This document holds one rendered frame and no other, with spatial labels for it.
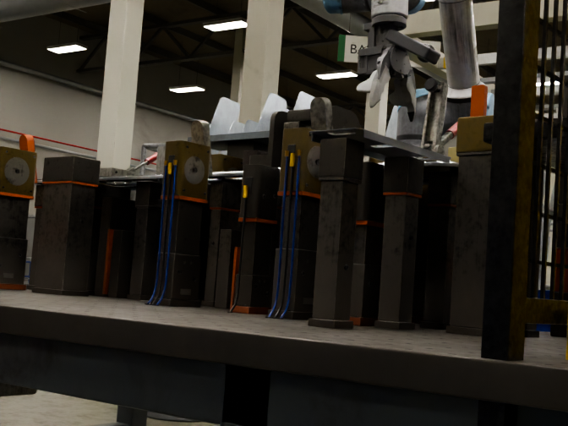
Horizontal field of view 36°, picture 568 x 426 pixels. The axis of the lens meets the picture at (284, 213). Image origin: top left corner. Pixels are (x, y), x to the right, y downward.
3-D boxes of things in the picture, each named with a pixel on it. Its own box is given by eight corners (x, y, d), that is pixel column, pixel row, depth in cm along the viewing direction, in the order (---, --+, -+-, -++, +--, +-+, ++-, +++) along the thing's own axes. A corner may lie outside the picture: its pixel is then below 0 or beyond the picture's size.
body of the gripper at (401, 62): (377, 85, 184) (379, 30, 186) (412, 79, 179) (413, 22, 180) (356, 77, 178) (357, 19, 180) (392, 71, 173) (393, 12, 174)
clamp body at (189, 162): (138, 305, 181) (152, 139, 184) (180, 307, 191) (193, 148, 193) (160, 308, 177) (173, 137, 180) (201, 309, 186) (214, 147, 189)
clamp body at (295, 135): (254, 319, 157) (269, 126, 160) (296, 319, 166) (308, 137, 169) (283, 321, 153) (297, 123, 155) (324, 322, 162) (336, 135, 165)
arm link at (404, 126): (402, 142, 255) (406, 95, 256) (448, 141, 249) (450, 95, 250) (390, 134, 244) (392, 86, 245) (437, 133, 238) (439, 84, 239)
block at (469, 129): (445, 332, 144) (457, 117, 147) (468, 333, 150) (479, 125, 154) (489, 337, 139) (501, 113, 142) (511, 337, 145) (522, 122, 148)
